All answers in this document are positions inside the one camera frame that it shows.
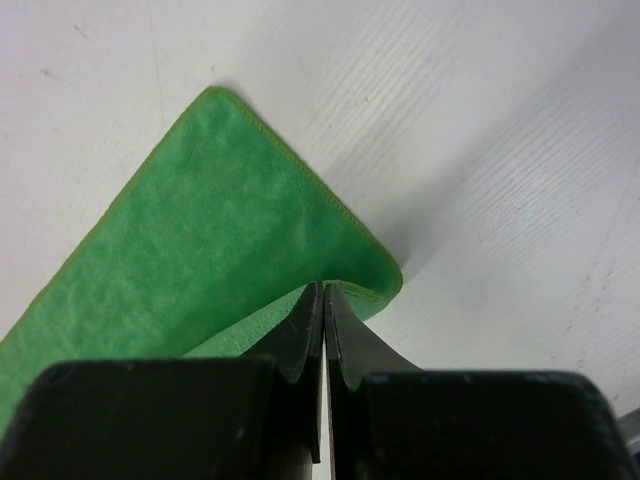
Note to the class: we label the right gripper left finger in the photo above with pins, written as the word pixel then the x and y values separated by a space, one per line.
pixel 255 416

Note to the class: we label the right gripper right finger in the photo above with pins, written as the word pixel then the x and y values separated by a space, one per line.
pixel 390 419

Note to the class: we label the green microfiber towel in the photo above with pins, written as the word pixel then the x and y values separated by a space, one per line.
pixel 203 249

